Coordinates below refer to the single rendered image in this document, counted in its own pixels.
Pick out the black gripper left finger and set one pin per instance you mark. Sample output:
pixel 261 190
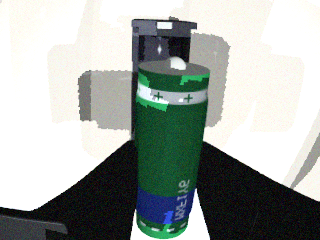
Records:
pixel 100 206

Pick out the green battery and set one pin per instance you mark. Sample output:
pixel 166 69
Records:
pixel 171 106

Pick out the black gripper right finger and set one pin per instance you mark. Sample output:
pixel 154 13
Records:
pixel 240 203

